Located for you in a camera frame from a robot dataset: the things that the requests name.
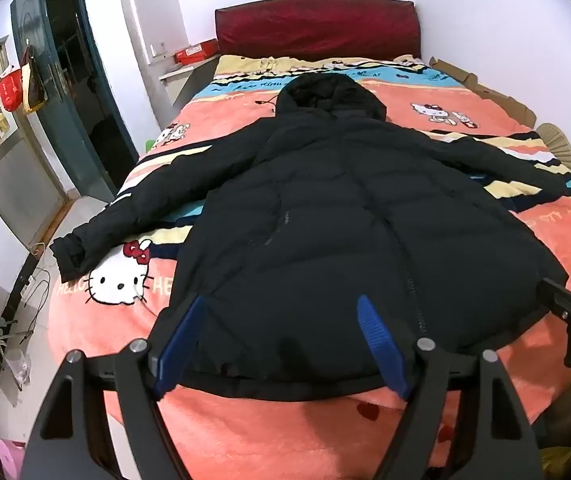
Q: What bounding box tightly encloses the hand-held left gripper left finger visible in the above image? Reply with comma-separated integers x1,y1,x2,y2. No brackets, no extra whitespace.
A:
20,294,209,480

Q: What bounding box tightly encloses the dark teal door frame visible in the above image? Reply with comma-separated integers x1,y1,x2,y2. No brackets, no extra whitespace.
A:
76,0,141,166

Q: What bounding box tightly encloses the dark teal door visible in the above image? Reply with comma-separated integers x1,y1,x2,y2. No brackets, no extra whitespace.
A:
10,0,119,201

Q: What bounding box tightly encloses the red hanging bag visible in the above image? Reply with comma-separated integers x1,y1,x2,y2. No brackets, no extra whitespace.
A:
0,67,24,111

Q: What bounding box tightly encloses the pink cartoon printed blanket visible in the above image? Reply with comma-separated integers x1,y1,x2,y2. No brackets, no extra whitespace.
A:
48,52,571,480

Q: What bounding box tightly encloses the brown cardboard sheet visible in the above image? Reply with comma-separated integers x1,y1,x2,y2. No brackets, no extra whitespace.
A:
428,55,536,128

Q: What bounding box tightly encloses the grey metal door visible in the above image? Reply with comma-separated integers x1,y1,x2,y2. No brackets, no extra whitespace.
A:
0,40,66,251

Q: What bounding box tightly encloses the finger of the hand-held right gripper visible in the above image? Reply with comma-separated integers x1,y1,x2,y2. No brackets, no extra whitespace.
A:
537,277,571,322

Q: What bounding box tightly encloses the straw hand fan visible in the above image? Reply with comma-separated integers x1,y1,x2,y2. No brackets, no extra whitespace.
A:
535,122,571,173

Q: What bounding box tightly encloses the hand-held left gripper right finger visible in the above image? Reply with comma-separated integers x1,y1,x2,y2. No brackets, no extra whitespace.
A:
356,294,549,480

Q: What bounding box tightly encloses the pink plastic stool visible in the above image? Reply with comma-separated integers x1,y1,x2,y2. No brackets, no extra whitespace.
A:
0,437,29,480

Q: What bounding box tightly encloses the dark red headboard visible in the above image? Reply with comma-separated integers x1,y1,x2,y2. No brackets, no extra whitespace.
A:
214,0,422,63

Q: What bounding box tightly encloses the brown hanging bag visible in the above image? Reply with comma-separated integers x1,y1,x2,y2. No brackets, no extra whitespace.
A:
20,45,49,116

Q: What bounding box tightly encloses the black hooded puffer jacket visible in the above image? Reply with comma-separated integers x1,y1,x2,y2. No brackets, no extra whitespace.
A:
50,72,571,403

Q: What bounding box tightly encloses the red flat box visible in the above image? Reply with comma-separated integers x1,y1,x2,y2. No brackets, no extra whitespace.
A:
173,40,219,66

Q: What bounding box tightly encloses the black curved tube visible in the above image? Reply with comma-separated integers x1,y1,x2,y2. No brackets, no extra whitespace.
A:
0,249,39,441

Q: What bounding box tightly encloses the white wall shelf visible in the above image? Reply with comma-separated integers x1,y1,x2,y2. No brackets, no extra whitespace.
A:
158,60,216,83

